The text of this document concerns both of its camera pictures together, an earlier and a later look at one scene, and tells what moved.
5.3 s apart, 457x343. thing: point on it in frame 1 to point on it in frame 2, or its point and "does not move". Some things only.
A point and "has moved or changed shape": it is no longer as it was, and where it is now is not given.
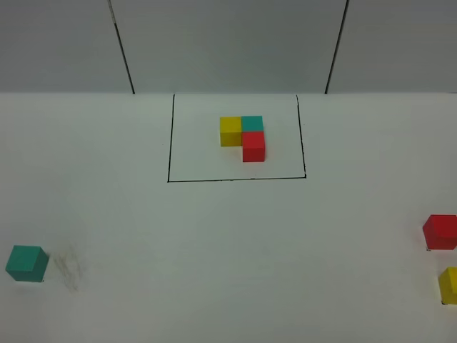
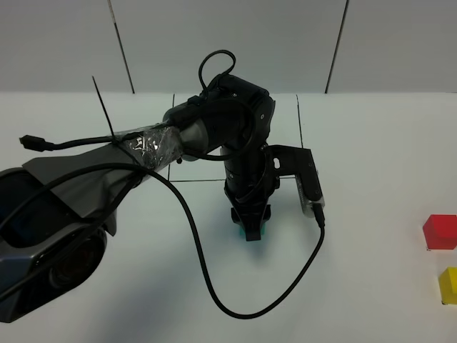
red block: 440,231 does not move
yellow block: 448,286 does not move
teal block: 27,263 has moved or changed shape
